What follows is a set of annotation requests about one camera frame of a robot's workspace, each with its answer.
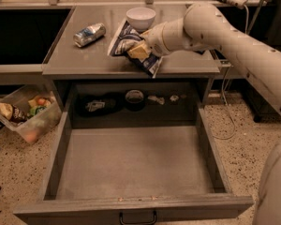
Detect clear plastic storage bin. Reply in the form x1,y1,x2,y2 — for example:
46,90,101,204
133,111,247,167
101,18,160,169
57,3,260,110
0,84,61,143

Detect red toy fruit in bin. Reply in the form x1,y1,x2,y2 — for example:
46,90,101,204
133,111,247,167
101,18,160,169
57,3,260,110
37,97,46,106

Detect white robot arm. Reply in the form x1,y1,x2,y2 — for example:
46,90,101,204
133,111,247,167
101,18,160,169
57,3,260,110
128,3,281,225

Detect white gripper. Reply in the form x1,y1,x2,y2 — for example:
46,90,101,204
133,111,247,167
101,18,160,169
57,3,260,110
127,18,194,59

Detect white power cable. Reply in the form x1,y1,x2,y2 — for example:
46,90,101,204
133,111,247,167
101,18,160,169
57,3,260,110
213,4,250,141

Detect blue chip bag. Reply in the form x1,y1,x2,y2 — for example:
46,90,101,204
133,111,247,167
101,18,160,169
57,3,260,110
108,19,162,78

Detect open grey drawer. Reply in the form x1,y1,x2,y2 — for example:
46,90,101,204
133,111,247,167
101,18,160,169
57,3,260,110
14,82,253,225

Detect crushed silver soda can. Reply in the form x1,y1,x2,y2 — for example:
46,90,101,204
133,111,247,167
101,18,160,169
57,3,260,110
73,22,106,48

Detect brown snack bag in bin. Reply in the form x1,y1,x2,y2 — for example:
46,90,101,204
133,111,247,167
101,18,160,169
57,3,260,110
0,103,27,124

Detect black drawer handle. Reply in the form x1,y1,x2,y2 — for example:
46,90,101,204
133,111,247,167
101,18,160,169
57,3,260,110
119,211,157,225

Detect white ceramic bowl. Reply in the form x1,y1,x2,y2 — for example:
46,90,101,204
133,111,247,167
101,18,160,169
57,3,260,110
126,7,155,32

